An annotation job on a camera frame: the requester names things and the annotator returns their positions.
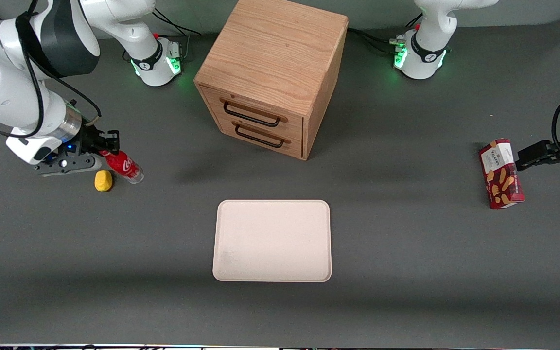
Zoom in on wooden drawer front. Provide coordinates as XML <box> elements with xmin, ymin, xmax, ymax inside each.
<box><xmin>211</xmin><ymin>114</ymin><xmax>304</xmax><ymax>160</ymax></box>
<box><xmin>199</xmin><ymin>85</ymin><xmax>304</xmax><ymax>141</ymax></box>

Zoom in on black cables at left arm base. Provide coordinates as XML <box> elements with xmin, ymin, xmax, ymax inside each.
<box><xmin>348</xmin><ymin>13</ymin><xmax>424</xmax><ymax>55</ymax></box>

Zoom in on beige rectangular tray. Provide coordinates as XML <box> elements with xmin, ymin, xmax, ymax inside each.
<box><xmin>212</xmin><ymin>199</ymin><xmax>333</xmax><ymax>283</ymax></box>

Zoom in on wooden two-drawer cabinet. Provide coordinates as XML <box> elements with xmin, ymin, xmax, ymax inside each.
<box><xmin>193</xmin><ymin>0</ymin><xmax>349</xmax><ymax>161</ymax></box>

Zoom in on red biscuit box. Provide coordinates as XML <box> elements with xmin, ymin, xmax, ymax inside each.
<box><xmin>479</xmin><ymin>139</ymin><xmax>525</xmax><ymax>210</ymax></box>

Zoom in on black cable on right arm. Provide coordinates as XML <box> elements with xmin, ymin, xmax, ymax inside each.
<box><xmin>0</xmin><ymin>0</ymin><xmax>102</xmax><ymax>140</ymax></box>

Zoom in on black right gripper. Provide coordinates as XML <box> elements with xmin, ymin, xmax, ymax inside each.
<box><xmin>72</xmin><ymin>122</ymin><xmax>120</xmax><ymax>158</ymax></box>

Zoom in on yellow toy lemon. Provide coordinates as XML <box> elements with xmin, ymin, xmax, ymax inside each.
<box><xmin>94</xmin><ymin>170</ymin><xmax>114</xmax><ymax>193</ymax></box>

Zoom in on black cables at arm base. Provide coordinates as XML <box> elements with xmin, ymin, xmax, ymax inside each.
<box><xmin>348</xmin><ymin>13</ymin><xmax>424</xmax><ymax>55</ymax></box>
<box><xmin>151</xmin><ymin>9</ymin><xmax>203</xmax><ymax>64</ymax></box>

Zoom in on black metal drawer handle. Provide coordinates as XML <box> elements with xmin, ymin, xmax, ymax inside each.
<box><xmin>232</xmin><ymin>122</ymin><xmax>291</xmax><ymax>148</ymax></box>
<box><xmin>220</xmin><ymin>97</ymin><xmax>289</xmax><ymax>128</ymax></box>

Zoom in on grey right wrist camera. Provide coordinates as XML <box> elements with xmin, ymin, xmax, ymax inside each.
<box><xmin>34</xmin><ymin>153</ymin><xmax>102</xmax><ymax>177</ymax></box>

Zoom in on black cables at right arm base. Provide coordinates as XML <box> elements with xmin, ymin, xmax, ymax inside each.
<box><xmin>151</xmin><ymin>9</ymin><xmax>203</xmax><ymax>64</ymax></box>

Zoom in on red coke bottle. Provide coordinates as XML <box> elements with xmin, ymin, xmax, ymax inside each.
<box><xmin>99</xmin><ymin>150</ymin><xmax>144</xmax><ymax>184</ymax></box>

